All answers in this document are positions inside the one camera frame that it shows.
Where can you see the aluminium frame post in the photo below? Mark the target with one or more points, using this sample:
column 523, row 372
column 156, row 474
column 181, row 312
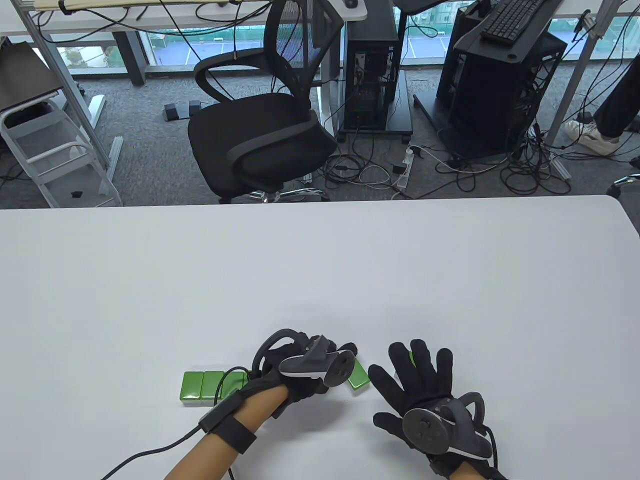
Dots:
column 65, row 85
column 580, row 75

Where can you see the black chair caster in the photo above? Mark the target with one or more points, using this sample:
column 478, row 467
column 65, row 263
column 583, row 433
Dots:
column 620, row 186

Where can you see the group of green mahjong tiles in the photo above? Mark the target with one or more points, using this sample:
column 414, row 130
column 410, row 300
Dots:
column 192, row 385

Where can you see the person's right forearm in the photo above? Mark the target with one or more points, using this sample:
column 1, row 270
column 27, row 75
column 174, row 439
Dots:
column 470, row 473

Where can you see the black wheeled cart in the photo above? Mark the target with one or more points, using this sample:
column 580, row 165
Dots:
column 402, row 115

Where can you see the circle print green mahjong tile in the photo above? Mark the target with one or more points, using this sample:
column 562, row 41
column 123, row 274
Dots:
column 410, row 358

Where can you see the black flat board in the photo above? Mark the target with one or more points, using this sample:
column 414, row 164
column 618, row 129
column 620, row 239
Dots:
column 25, row 75

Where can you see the person's left hand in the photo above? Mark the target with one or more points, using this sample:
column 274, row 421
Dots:
column 300, row 392

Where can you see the grey left hand controller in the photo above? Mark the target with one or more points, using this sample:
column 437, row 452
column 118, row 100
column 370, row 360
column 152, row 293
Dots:
column 310, row 365

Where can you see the grey right hand controller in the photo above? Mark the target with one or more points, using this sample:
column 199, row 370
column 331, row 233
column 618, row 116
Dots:
column 425, row 430

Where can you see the grey foot pedal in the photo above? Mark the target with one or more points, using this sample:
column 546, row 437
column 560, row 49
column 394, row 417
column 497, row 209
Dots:
column 194, row 108

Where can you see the black open computer case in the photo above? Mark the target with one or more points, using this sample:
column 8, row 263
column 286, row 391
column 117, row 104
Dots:
column 490, row 90

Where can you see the white power strip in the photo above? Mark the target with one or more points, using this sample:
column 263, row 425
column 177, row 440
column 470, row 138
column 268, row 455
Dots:
column 406, row 167

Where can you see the black computer tower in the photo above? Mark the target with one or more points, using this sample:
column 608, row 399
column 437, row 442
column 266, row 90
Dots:
column 370, row 60

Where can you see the black keyboard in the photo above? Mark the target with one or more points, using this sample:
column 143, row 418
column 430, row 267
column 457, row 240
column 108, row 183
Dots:
column 515, row 17

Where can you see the person's right hand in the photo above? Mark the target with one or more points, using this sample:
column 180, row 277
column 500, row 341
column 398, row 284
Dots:
column 412, row 385

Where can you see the black office chair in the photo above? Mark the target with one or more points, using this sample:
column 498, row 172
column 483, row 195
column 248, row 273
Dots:
column 260, row 130

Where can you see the grey hand controller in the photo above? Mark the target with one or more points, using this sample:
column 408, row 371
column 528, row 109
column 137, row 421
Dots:
column 310, row 365
column 425, row 430

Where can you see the black foot pedal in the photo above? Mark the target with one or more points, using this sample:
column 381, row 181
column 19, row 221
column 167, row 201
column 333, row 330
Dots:
column 171, row 111

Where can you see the person's left forearm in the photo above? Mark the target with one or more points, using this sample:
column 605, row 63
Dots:
column 260, row 405

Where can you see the white step shelf cart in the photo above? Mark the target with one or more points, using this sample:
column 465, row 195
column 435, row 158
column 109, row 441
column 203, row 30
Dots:
column 60, row 187

